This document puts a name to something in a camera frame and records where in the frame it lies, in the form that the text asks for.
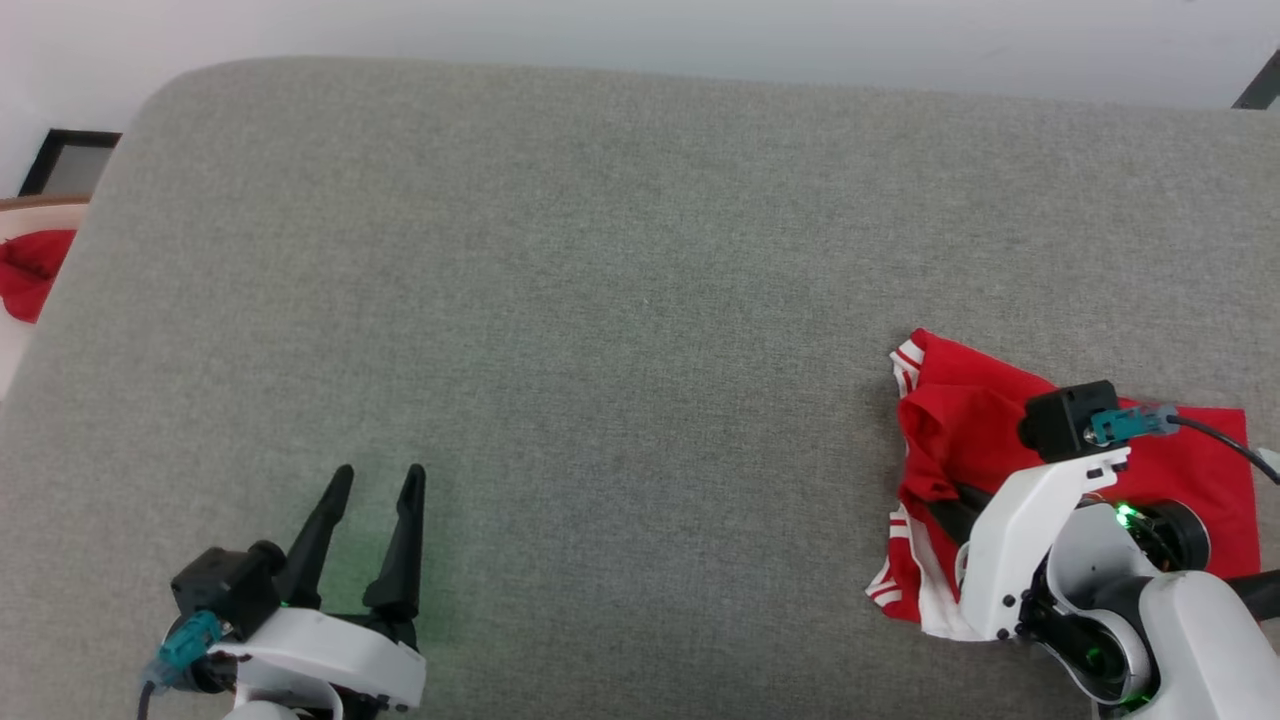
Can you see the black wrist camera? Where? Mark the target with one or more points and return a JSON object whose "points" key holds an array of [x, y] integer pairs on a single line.
{"points": [[1065, 420], [225, 590]]}

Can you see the white tape strip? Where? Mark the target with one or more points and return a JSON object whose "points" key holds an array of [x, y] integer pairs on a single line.
{"points": [[1270, 465]]}

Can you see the teal camera connector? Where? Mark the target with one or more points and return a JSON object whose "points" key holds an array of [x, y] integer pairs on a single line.
{"points": [[1125, 425], [185, 645]]}

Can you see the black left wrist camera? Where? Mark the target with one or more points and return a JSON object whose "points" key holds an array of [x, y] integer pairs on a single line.
{"points": [[225, 590]]}

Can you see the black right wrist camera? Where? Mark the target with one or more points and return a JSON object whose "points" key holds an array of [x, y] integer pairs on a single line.
{"points": [[1065, 420]]}

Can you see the teal right camera connector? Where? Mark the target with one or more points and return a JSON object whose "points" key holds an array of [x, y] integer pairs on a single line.
{"points": [[1125, 425]]}

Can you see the red basketball jersey white sleeves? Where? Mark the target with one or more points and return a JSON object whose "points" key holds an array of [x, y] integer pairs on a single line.
{"points": [[960, 420]]}

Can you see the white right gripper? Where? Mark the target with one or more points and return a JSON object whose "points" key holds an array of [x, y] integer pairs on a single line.
{"points": [[1010, 540]]}

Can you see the black rectangular frame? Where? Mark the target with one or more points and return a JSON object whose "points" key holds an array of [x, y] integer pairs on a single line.
{"points": [[70, 160]]}

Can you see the red cloth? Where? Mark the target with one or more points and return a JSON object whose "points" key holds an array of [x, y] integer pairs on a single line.
{"points": [[30, 270]]}

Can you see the teal left camera connector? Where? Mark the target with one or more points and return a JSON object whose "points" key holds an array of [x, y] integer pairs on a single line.
{"points": [[185, 645]]}

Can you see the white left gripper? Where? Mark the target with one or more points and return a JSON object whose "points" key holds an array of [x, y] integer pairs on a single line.
{"points": [[330, 650]]}

